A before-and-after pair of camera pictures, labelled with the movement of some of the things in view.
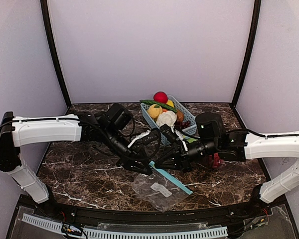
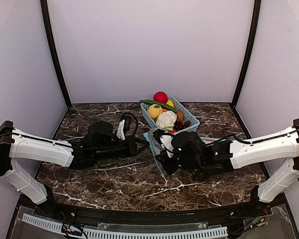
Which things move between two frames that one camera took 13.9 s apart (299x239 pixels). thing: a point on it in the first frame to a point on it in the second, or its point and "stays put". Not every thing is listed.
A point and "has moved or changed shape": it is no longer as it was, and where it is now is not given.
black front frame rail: [270, 220] stays put
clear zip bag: [162, 189] has moved or changed shape
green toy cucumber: [162, 104] stays put
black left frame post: [44, 7] stays put
